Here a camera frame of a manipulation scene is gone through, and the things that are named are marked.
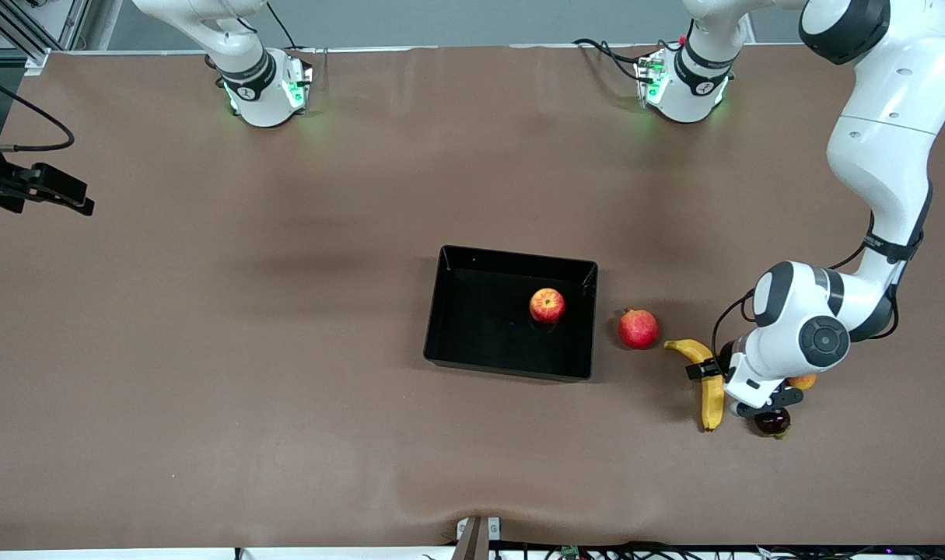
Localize yellow banana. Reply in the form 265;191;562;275
663;338;726;432

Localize red yellow apple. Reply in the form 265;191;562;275
529;288;566;325

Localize black plastic box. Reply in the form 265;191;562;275
423;245;600;383

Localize dark purple mangosteen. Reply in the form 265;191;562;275
754;408;792;440

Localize red pomegranate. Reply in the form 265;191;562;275
618;308;660;350

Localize brown table mat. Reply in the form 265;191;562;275
0;45;945;549

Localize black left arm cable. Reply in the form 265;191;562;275
711;210;926;362

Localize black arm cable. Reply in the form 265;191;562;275
711;210;926;362
0;70;76;153

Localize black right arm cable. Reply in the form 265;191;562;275
0;70;76;153

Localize aluminium frame profile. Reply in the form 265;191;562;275
0;0;92;75

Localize black right base cable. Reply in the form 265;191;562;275
266;0;300;49

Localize metal table edge bracket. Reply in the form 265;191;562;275
455;516;502;560

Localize black left base cables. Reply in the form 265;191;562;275
572;37;652;82

